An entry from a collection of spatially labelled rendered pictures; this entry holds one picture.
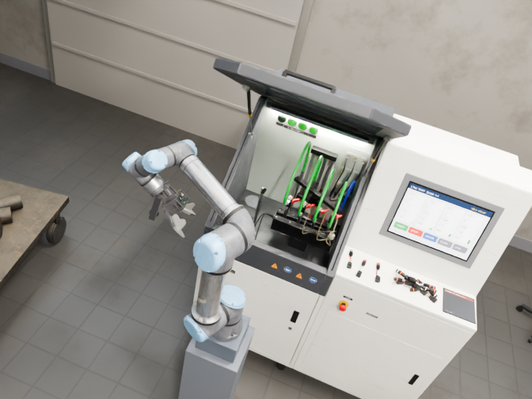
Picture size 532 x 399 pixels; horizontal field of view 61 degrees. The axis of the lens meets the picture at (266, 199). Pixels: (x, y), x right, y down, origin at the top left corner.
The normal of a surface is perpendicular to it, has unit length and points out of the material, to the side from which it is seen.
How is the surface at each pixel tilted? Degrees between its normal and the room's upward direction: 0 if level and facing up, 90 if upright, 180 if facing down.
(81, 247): 0
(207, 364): 90
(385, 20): 90
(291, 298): 90
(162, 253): 0
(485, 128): 90
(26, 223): 0
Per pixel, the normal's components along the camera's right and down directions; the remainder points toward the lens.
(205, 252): -0.64, 0.27
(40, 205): 0.19, -0.75
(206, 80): -0.31, 0.57
